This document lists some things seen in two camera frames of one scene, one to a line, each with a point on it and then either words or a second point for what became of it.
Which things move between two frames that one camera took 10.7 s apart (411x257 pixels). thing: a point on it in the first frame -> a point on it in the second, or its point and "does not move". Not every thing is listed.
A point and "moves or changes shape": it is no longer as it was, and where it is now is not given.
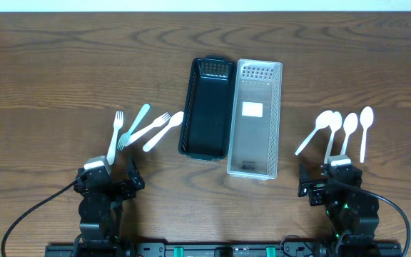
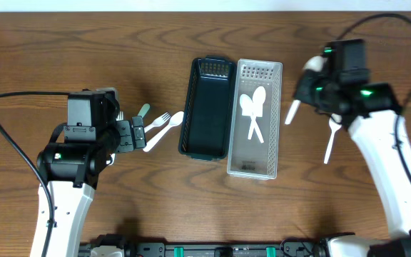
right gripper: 317,188 -> 301,87
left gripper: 135,180 -> 125,143
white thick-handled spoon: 175,121 does not move
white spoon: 322,120 -> 246,103
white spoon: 350,123 moves or changes shape
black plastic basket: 207,126 does not move
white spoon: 336,123 -> 259,106
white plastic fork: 138,135 does not move
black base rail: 225,250 does not move
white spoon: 366,121 moves or changes shape
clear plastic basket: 254,135 does not move
